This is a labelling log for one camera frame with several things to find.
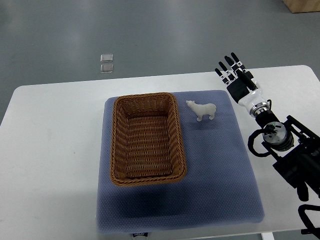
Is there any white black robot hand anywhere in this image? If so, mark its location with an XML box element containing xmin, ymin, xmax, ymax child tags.
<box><xmin>214</xmin><ymin>52</ymin><xmax>269</xmax><ymax>115</ymax></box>

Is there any white toy bear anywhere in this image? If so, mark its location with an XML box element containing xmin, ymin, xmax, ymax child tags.
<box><xmin>185</xmin><ymin>100</ymin><xmax>217</xmax><ymax>122</ymax></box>

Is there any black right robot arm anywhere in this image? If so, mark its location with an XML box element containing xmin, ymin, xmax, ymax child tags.
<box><xmin>215</xmin><ymin>52</ymin><xmax>320</xmax><ymax>238</ymax></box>

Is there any brown wicker basket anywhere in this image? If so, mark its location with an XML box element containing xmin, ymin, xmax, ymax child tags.
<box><xmin>109</xmin><ymin>92</ymin><xmax>187</xmax><ymax>187</ymax></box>

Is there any brown cardboard box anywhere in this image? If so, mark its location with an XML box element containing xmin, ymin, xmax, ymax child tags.
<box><xmin>283</xmin><ymin>0</ymin><xmax>320</xmax><ymax>14</ymax></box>

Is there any blue-grey table mat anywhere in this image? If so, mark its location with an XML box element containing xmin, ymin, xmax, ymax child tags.
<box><xmin>96</xmin><ymin>90</ymin><xmax>264</xmax><ymax>235</ymax></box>

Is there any upper metal floor plate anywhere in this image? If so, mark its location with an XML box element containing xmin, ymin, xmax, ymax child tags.
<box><xmin>100</xmin><ymin>53</ymin><xmax>114</xmax><ymax>63</ymax></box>

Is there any black label tag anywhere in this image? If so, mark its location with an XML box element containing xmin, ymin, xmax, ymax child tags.
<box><xmin>132</xmin><ymin>232</ymin><xmax>148</xmax><ymax>238</ymax></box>

